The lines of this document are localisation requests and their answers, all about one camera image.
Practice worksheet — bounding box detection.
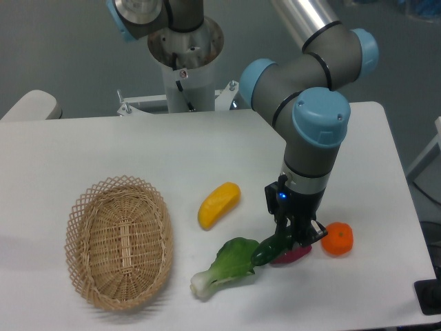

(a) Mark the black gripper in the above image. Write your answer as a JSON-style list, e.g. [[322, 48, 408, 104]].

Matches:
[[274, 186, 327, 248]]

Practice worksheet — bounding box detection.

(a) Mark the dark green cucumber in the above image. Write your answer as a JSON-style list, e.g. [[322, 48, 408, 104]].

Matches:
[[251, 233, 293, 266]]

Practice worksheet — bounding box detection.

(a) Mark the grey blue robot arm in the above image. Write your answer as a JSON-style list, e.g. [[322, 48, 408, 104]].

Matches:
[[107, 1, 379, 250]]

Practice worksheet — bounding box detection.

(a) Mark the oval wicker basket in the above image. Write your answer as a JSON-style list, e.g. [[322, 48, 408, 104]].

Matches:
[[65, 176, 174, 311]]

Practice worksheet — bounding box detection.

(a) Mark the orange tangerine toy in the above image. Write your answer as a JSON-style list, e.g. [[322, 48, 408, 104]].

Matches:
[[321, 222, 354, 256]]

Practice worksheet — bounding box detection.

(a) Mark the green bok choy toy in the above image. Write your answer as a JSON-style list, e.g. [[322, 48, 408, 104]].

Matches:
[[189, 237, 259, 299]]

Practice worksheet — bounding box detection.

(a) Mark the yellow mango toy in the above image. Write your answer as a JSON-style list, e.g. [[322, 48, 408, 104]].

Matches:
[[198, 182, 241, 230]]

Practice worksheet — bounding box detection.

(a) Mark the black device at table edge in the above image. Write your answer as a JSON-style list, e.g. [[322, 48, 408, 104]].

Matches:
[[414, 279, 440, 316]]

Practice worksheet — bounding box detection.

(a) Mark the white chair armrest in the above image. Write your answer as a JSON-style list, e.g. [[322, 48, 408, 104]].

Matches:
[[1, 90, 63, 123]]

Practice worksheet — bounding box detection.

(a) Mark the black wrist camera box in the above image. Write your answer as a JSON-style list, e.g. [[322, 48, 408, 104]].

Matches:
[[265, 182, 285, 215]]

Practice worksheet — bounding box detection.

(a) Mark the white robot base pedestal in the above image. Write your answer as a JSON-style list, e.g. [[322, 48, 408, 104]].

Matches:
[[117, 17, 240, 116]]

